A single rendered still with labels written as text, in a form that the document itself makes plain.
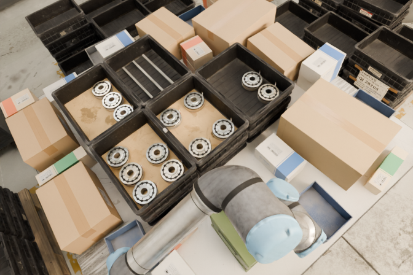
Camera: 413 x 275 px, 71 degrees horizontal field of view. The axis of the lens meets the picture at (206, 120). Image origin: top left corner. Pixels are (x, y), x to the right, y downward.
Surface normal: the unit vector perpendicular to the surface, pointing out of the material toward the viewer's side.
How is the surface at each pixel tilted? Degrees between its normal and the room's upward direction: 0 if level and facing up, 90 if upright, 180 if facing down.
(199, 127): 0
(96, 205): 0
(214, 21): 0
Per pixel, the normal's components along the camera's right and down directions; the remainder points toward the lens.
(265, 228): -0.33, -0.41
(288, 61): -0.09, -0.52
